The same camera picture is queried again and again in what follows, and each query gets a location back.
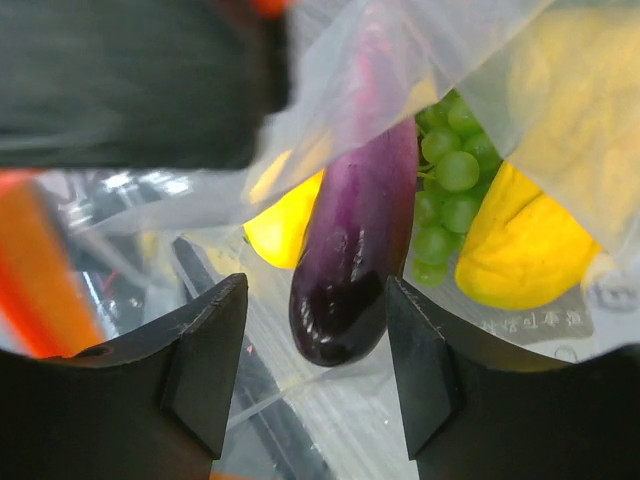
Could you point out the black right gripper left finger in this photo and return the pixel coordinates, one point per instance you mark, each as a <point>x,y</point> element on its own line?
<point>149,404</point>

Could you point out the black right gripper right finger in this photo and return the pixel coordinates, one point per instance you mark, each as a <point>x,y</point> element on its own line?
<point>474,406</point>

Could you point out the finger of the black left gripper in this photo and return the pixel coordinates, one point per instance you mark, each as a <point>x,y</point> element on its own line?
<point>140,84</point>

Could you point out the purple fake eggplant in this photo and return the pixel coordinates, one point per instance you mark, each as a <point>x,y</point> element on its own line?
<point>360,227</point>

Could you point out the yellow fake mango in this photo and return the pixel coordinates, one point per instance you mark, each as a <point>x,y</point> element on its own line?
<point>277,234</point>

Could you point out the yellow fake bell pepper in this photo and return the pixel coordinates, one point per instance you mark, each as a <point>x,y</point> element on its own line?
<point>562,101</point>

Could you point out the green fake grapes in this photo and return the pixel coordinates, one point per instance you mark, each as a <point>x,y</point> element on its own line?
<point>458,162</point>

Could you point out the clear zip top bag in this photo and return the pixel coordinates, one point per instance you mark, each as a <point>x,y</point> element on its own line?
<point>90,254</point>

